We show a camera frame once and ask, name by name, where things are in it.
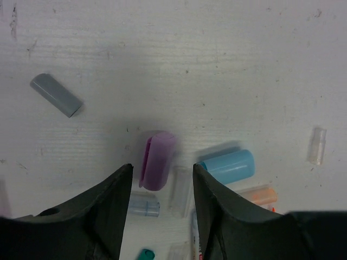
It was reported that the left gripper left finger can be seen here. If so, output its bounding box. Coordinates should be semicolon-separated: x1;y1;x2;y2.
1;164;133;259

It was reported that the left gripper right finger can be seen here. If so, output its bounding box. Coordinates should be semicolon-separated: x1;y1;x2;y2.
192;164;346;259

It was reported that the white blue-tipped marker pen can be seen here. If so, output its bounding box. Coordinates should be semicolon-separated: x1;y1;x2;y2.
191;210;203;260

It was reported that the clear orange highlighter cap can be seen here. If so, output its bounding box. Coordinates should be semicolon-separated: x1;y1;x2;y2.
236;185;278;206

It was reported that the green marker cap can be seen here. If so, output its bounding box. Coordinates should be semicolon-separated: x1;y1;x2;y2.
137;249;156;260

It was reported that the light blue highlighter cap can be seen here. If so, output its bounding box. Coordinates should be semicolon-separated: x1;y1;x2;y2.
196;140;255;185

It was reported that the clear orange pen cap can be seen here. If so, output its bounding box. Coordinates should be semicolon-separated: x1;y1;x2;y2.
307;127;327;165

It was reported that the grey marker cap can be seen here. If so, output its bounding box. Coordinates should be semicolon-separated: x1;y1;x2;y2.
30;73;83;118

